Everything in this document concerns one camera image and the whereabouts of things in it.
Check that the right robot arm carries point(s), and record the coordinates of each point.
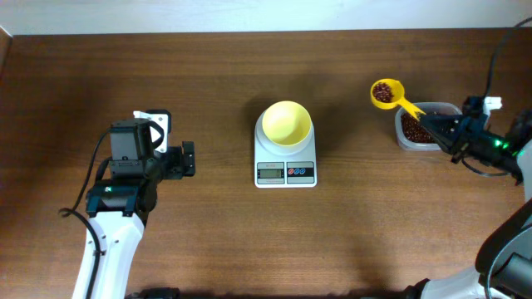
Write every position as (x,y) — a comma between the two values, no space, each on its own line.
(502,267)

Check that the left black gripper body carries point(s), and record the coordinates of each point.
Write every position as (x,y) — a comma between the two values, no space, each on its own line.
(187,157)

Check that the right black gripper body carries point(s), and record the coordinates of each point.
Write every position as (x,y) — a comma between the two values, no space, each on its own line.
(460,136)

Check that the red adzuki beans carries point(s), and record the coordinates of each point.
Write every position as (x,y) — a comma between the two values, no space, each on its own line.
(413,131)

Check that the white digital kitchen scale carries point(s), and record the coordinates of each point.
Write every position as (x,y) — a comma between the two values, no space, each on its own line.
(277,167)

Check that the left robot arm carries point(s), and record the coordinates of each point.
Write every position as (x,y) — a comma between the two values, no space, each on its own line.
(123,195)

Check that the yellow plastic measuring scoop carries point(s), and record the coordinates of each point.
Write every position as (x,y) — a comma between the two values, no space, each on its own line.
(387,94)

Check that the pale yellow plastic bowl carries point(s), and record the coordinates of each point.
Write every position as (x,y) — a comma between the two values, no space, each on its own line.
(286,123)

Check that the clear plastic food container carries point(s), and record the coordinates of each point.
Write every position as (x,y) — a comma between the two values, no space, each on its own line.
(429,107)

